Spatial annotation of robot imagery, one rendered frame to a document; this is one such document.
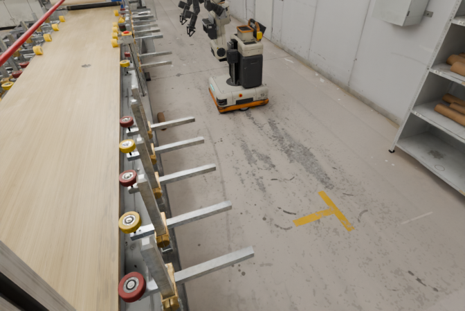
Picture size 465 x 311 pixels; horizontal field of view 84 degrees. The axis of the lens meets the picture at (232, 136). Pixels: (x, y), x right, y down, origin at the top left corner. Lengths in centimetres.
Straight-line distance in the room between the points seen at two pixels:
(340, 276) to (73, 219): 159
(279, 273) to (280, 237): 26
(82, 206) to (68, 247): 18
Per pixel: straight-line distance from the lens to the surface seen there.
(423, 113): 272
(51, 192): 140
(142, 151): 113
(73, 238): 118
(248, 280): 191
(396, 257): 223
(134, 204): 155
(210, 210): 117
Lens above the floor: 176
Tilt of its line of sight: 38 degrees down
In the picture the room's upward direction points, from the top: 3 degrees counter-clockwise
